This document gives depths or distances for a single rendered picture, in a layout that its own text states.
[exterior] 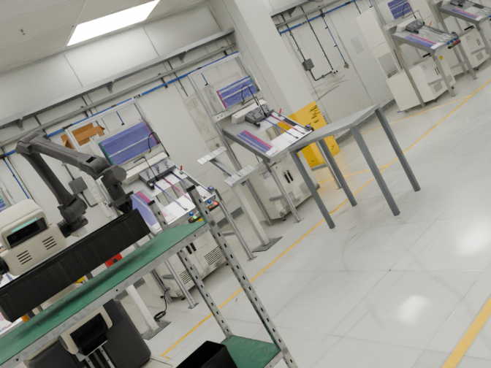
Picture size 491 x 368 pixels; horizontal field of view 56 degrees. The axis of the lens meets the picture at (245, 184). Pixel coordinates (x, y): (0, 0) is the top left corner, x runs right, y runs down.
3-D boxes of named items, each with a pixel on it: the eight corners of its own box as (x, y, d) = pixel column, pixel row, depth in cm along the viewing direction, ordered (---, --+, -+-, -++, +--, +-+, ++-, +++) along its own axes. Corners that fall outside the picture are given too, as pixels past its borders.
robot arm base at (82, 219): (79, 212, 235) (58, 224, 228) (77, 202, 229) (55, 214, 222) (89, 223, 232) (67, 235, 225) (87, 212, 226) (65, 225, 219)
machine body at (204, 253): (235, 260, 465) (205, 207, 457) (182, 302, 427) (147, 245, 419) (206, 262, 519) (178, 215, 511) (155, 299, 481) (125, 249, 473)
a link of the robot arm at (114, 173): (100, 158, 189) (85, 170, 184) (112, 149, 181) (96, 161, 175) (120, 179, 192) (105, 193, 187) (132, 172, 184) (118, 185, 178)
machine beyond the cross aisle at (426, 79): (481, 76, 709) (428, -40, 683) (457, 96, 664) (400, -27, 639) (408, 103, 822) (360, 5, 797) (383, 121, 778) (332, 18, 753)
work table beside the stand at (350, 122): (398, 215, 354) (351, 123, 343) (329, 228, 407) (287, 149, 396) (421, 188, 382) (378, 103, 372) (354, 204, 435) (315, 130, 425)
